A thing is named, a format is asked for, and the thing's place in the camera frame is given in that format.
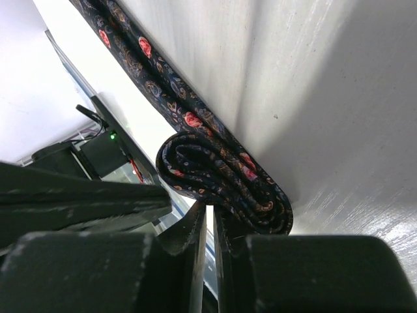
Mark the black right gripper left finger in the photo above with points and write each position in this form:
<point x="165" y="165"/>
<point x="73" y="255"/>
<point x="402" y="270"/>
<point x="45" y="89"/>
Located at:
<point x="109" y="271"/>

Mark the dark floral paisley tie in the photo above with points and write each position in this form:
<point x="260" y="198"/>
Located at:
<point x="202" y="160"/>

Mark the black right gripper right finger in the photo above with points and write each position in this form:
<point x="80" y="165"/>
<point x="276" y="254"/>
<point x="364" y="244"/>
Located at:
<point x="306" y="273"/>

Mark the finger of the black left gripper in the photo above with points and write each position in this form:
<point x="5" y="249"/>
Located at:
<point x="35" y="200"/>

